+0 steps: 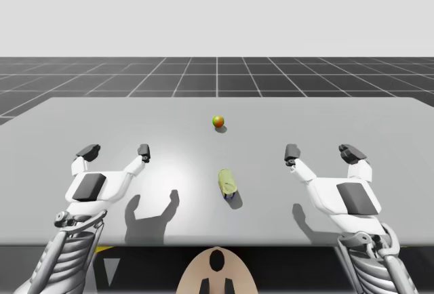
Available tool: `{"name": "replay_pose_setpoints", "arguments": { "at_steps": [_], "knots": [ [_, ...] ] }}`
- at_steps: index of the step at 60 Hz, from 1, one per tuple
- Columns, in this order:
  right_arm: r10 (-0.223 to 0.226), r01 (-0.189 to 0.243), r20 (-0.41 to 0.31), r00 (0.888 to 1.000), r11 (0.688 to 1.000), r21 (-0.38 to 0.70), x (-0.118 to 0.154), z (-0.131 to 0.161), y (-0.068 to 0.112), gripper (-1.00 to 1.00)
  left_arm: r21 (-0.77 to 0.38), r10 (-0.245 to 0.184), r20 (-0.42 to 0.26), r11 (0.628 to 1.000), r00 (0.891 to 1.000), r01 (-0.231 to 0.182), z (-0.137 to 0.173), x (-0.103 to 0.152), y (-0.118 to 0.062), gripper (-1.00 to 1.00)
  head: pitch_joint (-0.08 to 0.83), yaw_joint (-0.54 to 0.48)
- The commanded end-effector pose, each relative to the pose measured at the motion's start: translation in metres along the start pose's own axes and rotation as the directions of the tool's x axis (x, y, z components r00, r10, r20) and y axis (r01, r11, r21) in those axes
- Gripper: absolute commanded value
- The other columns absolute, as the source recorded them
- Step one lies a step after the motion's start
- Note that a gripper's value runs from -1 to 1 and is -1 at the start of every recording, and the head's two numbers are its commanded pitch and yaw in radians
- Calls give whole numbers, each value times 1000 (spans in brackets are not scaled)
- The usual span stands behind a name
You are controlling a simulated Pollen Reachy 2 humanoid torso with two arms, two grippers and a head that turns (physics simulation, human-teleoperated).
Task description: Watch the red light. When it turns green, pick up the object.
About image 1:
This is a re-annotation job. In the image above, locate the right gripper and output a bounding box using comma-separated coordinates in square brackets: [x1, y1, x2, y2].
[283, 143, 384, 240]

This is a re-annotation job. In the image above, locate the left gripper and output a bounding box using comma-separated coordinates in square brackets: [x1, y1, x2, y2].
[64, 143, 151, 213]

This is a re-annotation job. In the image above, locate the green and blue rectangular can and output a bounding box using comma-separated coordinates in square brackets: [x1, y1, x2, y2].
[217, 168, 238, 201]

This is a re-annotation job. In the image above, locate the tan robot part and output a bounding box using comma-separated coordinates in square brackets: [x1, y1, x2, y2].
[176, 246, 259, 294]

